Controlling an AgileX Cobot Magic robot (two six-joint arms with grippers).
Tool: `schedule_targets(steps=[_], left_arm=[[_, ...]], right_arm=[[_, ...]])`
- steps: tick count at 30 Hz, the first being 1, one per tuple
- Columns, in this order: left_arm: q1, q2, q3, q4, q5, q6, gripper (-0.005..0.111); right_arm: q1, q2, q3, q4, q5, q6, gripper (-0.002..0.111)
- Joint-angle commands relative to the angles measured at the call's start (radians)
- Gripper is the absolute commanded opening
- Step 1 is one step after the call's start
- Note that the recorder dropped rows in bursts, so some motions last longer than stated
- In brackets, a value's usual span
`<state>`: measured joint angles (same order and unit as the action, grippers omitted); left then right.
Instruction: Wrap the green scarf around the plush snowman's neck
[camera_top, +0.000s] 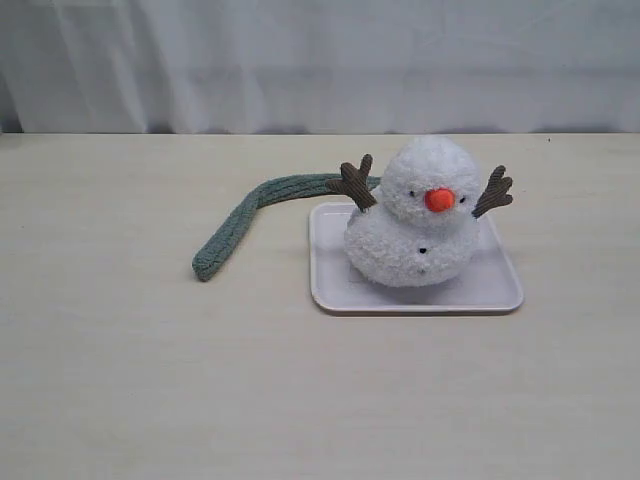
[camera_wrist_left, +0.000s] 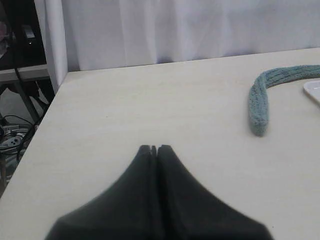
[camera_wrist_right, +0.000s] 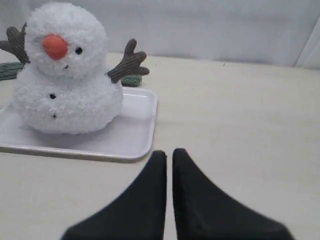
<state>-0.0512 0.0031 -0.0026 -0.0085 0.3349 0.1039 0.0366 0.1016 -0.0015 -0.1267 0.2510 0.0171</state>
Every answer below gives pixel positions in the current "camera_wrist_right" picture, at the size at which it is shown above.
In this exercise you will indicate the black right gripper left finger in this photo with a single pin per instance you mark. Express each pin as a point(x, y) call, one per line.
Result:
point(138, 213)

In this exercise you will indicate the green knitted scarf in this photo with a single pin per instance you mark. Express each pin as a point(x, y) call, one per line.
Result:
point(10, 70)

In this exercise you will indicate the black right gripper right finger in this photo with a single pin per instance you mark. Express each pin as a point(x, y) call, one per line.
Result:
point(203, 211)

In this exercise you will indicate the white plush snowman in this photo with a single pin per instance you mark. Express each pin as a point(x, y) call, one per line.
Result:
point(64, 85)

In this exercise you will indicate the white rectangular tray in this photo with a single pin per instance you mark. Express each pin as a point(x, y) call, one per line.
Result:
point(127, 139)

